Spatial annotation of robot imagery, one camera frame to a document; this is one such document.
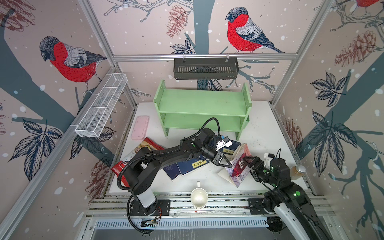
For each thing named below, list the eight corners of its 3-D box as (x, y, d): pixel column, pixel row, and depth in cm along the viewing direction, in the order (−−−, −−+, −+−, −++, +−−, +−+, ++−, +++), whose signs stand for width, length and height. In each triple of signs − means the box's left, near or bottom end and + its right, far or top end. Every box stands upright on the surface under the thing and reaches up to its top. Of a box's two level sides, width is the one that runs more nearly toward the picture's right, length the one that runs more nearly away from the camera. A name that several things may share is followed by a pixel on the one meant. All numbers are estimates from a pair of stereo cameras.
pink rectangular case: (130, 139, 102) (129, 138, 100) (137, 117, 115) (136, 115, 113) (145, 139, 102) (144, 138, 100) (150, 117, 115) (150, 115, 113)
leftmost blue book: (172, 181, 84) (171, 180, 82) (163, 169, 88) (163, 168, 87) (182, 172, 87) (182, 171, 86) (173, 161, 92) (173, 160, 90)
